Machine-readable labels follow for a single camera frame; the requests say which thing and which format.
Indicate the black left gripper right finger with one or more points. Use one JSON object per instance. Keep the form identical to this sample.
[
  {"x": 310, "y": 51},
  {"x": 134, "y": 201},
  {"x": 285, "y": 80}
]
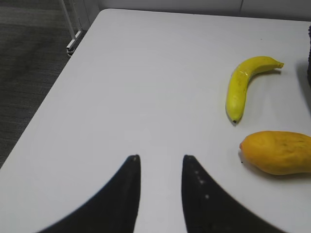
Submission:
[{"x": 208, "y": 208}]

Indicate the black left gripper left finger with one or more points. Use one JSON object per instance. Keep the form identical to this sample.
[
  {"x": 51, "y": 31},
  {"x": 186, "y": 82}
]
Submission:
[{"x": 113, "y": 209}]

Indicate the dark brown wicker basket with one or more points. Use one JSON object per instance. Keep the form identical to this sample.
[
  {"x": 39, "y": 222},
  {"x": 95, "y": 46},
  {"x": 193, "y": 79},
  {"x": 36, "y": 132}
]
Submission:
[{"x": 309, "y": 61}]

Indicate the yellow mango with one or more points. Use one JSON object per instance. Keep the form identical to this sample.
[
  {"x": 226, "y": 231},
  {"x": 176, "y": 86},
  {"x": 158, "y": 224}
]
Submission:
[{"x": 278, "y": 152}]

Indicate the yellow banana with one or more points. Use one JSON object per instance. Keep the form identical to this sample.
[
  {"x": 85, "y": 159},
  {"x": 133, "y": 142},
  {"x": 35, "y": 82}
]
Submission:
[{"x": 239, "y": 81}]

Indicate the white metal frame leg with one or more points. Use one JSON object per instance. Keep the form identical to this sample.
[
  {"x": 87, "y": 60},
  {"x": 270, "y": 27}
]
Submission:
[{"x": 75, "y": 36}]

